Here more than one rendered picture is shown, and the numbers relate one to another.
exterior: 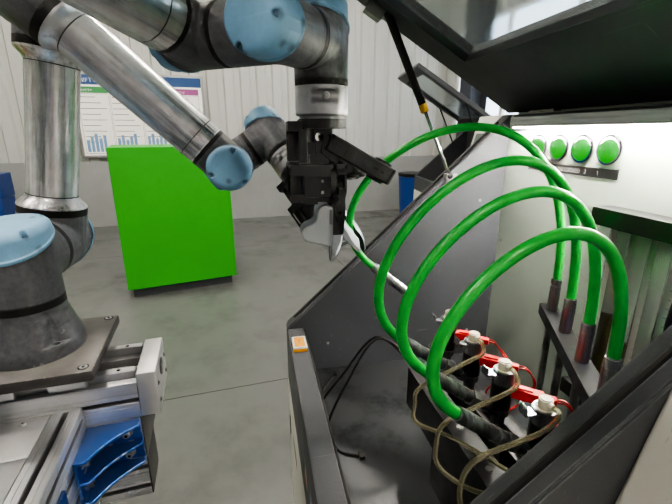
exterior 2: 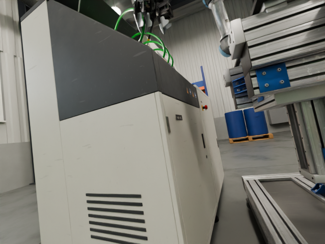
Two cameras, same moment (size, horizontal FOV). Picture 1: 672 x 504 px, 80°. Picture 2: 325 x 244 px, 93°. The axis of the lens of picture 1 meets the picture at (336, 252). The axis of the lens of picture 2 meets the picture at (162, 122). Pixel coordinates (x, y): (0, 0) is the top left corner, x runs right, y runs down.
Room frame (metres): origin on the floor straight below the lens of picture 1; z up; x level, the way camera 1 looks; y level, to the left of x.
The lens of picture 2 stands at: (1.35, 0.43, 0.64)
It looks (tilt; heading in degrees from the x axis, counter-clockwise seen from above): 5 degrees up; 216
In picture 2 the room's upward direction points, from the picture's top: 9 degrees counter-clockwise
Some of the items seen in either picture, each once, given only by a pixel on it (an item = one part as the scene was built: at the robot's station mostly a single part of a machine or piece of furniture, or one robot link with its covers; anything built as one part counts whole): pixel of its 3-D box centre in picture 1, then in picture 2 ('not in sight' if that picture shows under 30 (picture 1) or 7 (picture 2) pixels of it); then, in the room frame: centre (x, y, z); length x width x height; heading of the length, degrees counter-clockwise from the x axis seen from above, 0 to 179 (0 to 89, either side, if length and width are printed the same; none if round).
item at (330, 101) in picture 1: (321, 104); not in sight; (0.60, 0.02, 1.45); 0.08 x 0.08 x 0.05
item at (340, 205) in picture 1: (336, 205); not in sight; (0.59, 0.00, 1.31); 0.05 x 0.02 x 0.09; 11
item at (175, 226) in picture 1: (174, 213); not in sight; (3.86, 1.58, 0.65); 0.95 x 0.86 x 1.30; 115
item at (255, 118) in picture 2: not in sight; (245, 125); (-4.48, -0.41, 0.51); 1.20 x 0.85 x 1.02; 105
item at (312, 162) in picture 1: (317, 162); (163, 8); (0.60, 0.03, 1.37); 0.09 x 0.08 x 0.12; 101
